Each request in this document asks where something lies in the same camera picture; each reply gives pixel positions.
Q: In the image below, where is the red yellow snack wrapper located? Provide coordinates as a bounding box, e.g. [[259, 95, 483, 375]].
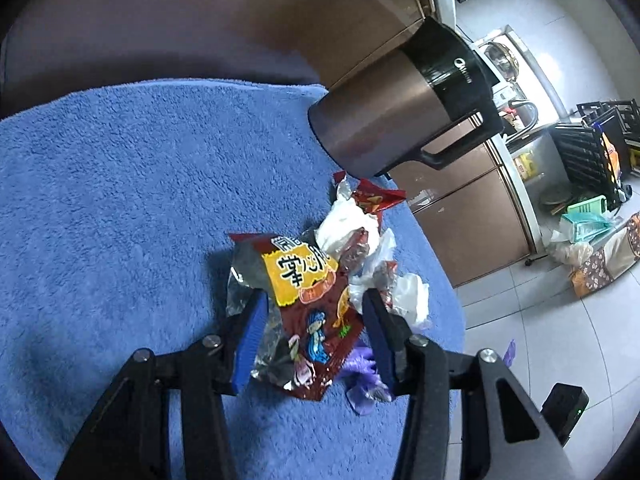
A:
[[227, 232, 366, 402]]

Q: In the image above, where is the small black box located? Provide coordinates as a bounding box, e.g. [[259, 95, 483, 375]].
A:
[[542, 382, 590, 446]]

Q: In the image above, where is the small red snack wrapper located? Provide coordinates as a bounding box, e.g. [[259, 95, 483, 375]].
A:
[[332, 171, 407, 221]]

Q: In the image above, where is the steel electric kettle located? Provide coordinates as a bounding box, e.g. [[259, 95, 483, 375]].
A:
[[307, 16, 506, 178]]

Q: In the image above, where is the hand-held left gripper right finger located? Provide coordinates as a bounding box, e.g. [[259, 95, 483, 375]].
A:
[[361, 289, 576, 480]]

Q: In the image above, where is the clear red candy wrapper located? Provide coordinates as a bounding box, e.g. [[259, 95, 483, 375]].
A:
[[340, 227, 398, 281]]

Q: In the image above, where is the blue terry towel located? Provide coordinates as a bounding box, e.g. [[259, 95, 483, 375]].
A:
[[0, 77, 466, 480]]

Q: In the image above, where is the yellow food package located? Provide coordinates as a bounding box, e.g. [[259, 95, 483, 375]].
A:
[[515, 152, 538, 181]]

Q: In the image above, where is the brown floral cloth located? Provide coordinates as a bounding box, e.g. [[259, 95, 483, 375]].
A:
[[570, 212, 640, 301]]

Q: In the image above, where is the crumpled white tissue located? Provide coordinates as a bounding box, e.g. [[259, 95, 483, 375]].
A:
[[315, 199, 381, 256]]

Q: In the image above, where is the green plastic bag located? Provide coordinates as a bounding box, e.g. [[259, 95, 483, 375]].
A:
[[560, 199, 616, 243]]

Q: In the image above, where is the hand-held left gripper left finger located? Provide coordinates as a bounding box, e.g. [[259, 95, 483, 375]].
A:
[[55, 290, 271, 480]]

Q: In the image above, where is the black storage rack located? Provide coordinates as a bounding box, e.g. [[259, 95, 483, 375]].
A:
[[550, 100, 640, 211]]

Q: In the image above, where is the white plastic bag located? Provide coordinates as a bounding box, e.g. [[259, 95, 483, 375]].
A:
[[547, 230, 596, 266]]

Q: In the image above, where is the purple wrapper scrap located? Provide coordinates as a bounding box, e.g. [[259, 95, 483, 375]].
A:
[[342, 345, 396, 416]]

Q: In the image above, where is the crumpled white plastic wrap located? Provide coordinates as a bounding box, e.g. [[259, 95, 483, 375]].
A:
[[350, 272, 432, 331]]

